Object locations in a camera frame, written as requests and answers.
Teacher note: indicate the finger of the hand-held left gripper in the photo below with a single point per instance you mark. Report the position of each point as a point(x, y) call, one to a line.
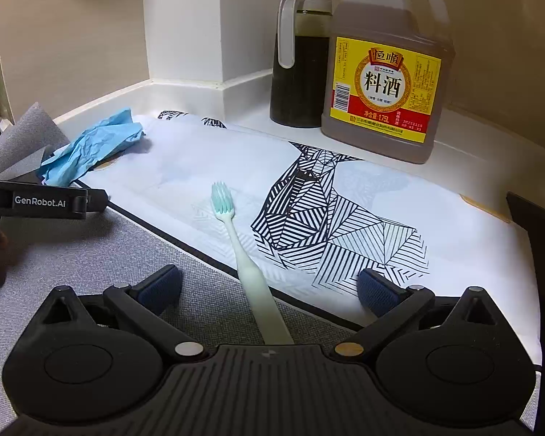
point(99, 200)

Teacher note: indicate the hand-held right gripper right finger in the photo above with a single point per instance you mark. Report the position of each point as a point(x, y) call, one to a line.
point(379, 293)

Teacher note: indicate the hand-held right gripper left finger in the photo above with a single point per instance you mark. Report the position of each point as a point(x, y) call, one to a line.
point(161, 288)

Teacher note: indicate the blue cloth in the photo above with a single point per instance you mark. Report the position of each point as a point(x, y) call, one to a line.
point(95, 145)

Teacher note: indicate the pale green toothbrush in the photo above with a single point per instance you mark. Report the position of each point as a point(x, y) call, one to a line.
point(236, 245)

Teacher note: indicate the grey fabric mat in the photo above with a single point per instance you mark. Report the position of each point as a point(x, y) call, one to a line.
point(72, 254)

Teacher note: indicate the white deer print mat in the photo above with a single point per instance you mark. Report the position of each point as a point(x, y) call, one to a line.
point(186, 159)

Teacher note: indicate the cooking wine jug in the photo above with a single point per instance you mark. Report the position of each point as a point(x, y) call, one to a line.
point(386, 86)

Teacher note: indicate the dark oil bottle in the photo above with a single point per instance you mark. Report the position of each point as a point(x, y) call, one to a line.
point(299, 77)

